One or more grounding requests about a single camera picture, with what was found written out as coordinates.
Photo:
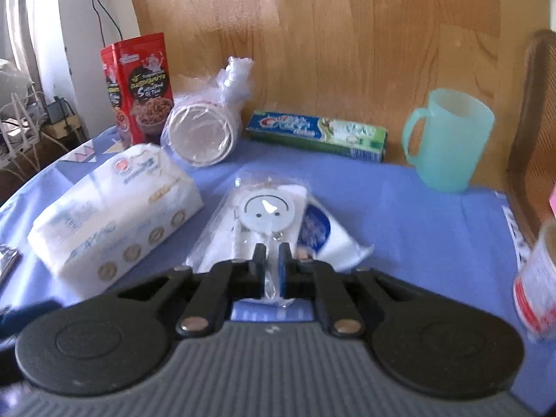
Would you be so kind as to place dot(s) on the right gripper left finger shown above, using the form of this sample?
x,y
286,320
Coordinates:
x,y
114,341

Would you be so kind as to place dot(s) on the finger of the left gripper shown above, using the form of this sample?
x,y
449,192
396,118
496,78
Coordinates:
x,y
14,320

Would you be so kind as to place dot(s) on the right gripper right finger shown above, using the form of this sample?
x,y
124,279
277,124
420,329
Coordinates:
x,y
430,344

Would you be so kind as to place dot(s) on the bagged white badge reel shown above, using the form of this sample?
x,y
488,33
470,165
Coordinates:
x,y
271,212

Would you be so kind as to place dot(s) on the smartphone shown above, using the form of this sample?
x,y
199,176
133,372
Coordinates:
x,y
9,258

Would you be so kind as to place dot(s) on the blue patterned tablecloth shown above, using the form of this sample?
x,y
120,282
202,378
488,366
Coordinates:
x,y
465,246

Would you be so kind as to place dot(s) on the white red paper cup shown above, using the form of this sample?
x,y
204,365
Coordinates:
x,y
534,286

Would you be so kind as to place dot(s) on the white tissue pack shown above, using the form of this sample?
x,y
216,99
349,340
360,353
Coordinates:
x,y
112,218

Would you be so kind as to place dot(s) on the brown woven tray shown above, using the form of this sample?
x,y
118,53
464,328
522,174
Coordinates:
x,y
530,171

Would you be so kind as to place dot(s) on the toothpaste box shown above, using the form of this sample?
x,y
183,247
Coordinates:
x,y
329,135

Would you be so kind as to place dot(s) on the teal plastic mug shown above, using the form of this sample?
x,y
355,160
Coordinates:
x,y
444,140

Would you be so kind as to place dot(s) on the bagged plastic lids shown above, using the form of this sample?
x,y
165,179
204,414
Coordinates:
x,y
204,124

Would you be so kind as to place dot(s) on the red snack box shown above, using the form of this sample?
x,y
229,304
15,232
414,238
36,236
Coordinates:
x,y
139,87

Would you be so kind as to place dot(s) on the wood pattern board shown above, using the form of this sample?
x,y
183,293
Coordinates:
x,y
371,61

